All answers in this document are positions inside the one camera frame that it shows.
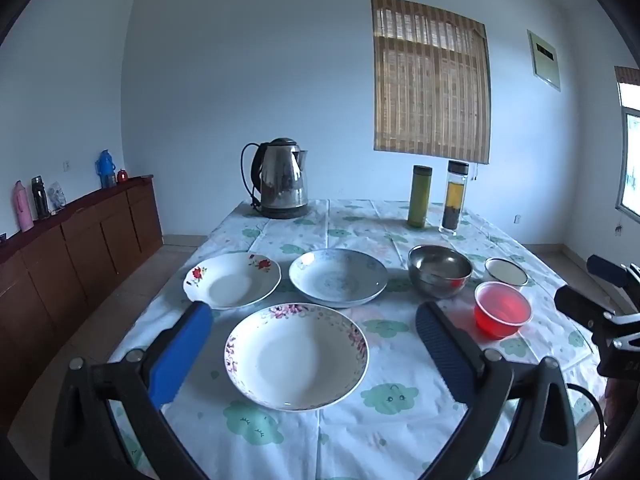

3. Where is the pink flower rimmed plate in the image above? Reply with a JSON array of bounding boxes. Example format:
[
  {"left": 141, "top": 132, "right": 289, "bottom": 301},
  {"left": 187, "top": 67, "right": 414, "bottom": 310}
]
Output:
[{"left": 224, "top": 303, "right": 370, "bottom": 412}]

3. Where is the pale wall panel box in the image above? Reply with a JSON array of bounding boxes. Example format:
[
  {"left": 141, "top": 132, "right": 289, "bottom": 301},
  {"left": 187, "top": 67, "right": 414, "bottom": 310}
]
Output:
[{"left": 527, "top": 29, "right": 562, "bottom": 92}]

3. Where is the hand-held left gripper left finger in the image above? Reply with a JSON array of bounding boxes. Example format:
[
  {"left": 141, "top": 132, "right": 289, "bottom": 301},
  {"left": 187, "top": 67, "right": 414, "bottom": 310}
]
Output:
[{"left": 50, "top": 301, "right": 216, "bottom": 480}]

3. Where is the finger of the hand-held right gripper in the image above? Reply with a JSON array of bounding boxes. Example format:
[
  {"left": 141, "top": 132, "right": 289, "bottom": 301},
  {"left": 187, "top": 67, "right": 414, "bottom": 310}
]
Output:
[
  {"left": 553, "top": 285, "right": 618, "bottom": 333},
  {"left": 586, "top": 254, "right": 640, "bottom": 291}
]

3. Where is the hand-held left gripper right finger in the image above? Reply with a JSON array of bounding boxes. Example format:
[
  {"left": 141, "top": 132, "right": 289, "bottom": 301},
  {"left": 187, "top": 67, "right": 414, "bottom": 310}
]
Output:
[{"left": 415, "top": 301, "right": 581, "bottom": 480}]

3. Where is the bright window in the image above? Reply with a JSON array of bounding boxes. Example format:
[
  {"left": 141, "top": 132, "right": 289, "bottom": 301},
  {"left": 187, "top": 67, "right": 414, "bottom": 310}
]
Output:
[{"left": 614, "top": 105, "right": 640, "bottom": 218}]

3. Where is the pink bottle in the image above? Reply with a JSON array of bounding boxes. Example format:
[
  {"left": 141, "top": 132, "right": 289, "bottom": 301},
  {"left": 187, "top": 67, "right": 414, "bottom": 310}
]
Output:
[{"left": 13, "top": 180, "right": 34, "bottom": 233}]

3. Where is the red flower white plate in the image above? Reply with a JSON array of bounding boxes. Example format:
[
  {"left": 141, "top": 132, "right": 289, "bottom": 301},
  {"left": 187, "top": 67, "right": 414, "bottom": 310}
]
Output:
[{"left": 183, "top": 252, "right": 282, "bottom": 310}]

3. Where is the red plastic cup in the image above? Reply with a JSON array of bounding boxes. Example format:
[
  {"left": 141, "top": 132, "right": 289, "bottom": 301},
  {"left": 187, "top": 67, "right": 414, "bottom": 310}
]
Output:
[{"left": 474, "top": 281, "right": 532, "bottom": 339}]

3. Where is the stainless steel bowl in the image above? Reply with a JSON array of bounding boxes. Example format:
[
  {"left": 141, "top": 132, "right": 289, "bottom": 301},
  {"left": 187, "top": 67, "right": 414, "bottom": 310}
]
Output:
[{"left": 408, "top": 245, "right": 473, "bottom": 299}]

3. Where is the dark kettle base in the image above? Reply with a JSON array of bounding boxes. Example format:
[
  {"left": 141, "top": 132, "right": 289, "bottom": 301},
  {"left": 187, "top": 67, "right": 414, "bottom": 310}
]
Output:
[{"left": 259, "top": 203, "right": 309, "bottom": 220}]

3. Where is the brown wooden sideboard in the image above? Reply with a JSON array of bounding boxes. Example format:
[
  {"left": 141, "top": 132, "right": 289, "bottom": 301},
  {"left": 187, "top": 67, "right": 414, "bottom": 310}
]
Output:
[{"left": 0, "top": 175, "right": 164, "bottom": 411}]

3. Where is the small bamboo blind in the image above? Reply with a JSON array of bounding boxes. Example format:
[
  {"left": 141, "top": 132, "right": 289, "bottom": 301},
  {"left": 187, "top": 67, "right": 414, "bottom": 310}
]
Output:
[{"left": 614, "top": 65, "right": 640, "bottom": 111}]

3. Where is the glass tea bottle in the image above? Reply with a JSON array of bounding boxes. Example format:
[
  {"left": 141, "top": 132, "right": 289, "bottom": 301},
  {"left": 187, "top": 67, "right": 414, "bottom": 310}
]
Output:
[{"left": 439, "top": 160, "right": 470, "bottom": 235}]

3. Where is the stainless steel electric kettle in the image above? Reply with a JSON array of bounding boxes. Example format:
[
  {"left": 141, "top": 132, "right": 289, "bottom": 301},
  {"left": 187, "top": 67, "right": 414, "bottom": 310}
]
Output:
[{"left": 250, "top": 137, "right": 310, "bottom": 211}]

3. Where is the green thermos bottle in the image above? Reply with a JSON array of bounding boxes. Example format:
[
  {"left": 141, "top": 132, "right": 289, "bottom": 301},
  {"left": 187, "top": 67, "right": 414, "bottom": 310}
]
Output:
[{"left": 407, "top": 164, "right": 434, "bottom": 228}]

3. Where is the blue bottle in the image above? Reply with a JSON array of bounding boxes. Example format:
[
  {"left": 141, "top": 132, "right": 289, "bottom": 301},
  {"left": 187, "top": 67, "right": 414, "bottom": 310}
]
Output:
[{"left": 95, "top": 149, "right": 117, "bottom": 189}]

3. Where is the blue patterned plate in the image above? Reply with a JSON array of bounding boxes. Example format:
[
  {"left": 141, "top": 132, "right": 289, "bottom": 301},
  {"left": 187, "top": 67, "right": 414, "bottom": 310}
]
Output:
[{"left": 289, "top": 248, "right": 389, "bottom": 308}]

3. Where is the black bottle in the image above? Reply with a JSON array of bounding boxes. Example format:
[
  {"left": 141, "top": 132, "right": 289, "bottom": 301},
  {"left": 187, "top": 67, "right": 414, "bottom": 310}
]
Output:
[{"left": 31, "top": 176, "right": 51, "bottom": 221}]

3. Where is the black cable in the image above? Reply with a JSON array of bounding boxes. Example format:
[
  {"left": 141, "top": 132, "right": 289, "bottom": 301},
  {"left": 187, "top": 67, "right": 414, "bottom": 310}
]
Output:
[{"left": 565, "top": 382, "right": 610, "bottom": 480}]

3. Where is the large bamboo window blind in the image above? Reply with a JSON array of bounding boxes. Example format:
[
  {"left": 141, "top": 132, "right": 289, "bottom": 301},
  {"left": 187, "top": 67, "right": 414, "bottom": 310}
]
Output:
[{"left": 370, "top": 0, "right": 491, "bottom": 164}]

